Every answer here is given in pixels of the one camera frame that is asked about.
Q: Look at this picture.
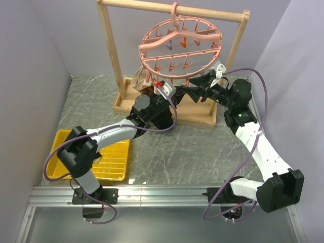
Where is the pink round clip hanger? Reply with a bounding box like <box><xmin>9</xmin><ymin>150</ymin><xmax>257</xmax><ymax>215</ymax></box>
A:
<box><xmin>139</xmin><ymin>3</ymin><xmax>222</xmax><ymax>85</ymax></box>

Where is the black underwear beige waistband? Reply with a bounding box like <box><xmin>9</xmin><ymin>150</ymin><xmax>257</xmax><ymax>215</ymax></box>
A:
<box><xmin>151</xmin><ymin>107</ymin><xmax>174</xmax><ymax>130</ymax></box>

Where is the purple cable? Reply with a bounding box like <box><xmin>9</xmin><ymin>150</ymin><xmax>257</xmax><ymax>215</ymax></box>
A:
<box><xmin>43</xmin><ymin>87</ymin><xmax>178</xmax><ymax>225</ymax></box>
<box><xmin>204</xmin><ymin>67</ymin><xmax>268</xmax><ymax>220</ymax></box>

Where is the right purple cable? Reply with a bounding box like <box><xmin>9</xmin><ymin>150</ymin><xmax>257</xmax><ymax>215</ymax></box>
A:
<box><xmin>204</xmin><ymin>67</ymin><xmax>268</xmax><ymax>220</ymax></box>

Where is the wooden hanging rack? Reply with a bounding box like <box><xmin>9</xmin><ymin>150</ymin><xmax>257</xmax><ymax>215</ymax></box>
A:
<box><xmin>96</xmin><ymin>0</ymin><xmax>251</xmax><ymax>130</ymax></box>

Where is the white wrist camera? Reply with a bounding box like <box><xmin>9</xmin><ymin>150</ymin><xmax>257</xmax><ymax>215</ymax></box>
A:
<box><xmin>210</xmin><ymin>60</ymin><xmax>226</xmax><ymax>87</ymax></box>
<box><xmin>154</xmin><ymin>81</ymin><xmax>176</xmax><ymax>100</ymax></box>

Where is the yellow plastic tray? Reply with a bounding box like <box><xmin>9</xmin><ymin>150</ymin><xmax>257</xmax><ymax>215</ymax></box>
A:
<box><xmin>43</xmin><ymin>126</ymin><xmax>133</xmax><ymax>181</ymax></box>

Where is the brown underwear striped waistband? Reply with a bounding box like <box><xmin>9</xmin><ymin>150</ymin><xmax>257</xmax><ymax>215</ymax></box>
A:
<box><xmin>131</xmin><ymin>66</ymin><xmax>153</xmax><ymax>94</ymax></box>

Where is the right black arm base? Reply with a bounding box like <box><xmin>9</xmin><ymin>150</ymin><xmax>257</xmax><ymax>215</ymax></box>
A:
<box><xmin>202</xmin><ymin>186</ymin><xmax>257</xmax><ymax>224</ymax></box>

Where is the black underwear in tray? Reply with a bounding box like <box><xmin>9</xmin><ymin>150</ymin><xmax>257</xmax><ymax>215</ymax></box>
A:
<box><xmin>93</xmin><ymin>152</ymin><xmax>102</xmax><ymax>163</ymax></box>

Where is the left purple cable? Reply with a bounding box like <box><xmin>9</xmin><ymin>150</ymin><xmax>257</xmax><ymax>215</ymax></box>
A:
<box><xmin>43</xmin><ymin>87</ymin><xmax>178</xmax><ymax>225</ymax></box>

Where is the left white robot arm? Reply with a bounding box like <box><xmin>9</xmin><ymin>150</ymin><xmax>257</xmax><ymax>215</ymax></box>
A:
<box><xmin>55</xmin><ymin>83</ymin><xmax>184</xmax><ymax>204</ymax></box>

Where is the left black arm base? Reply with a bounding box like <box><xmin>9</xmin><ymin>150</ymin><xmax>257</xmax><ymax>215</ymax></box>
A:
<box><xmin>71</xmin><ymin>187</ymin><xmax>118</xmax><ymax>225</ymax></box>

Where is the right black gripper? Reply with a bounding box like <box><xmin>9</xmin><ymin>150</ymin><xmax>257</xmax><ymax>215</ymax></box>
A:
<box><xmin>182</xmin><ymin>72</ymin><xmax>235</xmax><ymax>110</ymax></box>

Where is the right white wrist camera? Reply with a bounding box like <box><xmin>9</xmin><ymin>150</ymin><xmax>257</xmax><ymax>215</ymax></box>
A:
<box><xmin>210</xmin><ymin>60</ymin><xmax>226</xmax><ymax>87</ymax></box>

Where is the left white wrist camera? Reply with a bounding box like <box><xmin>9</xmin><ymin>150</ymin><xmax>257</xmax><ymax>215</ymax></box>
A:
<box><xmin>154</xmin><ymin>81</ymin><xmax>176</xmax><ymax>100</ymax></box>

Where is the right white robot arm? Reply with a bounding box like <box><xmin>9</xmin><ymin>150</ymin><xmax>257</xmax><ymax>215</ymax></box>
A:
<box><xmin>186</xmin><ymin>73</ymin><xmax>304</xmax><ymax>213</ymax></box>

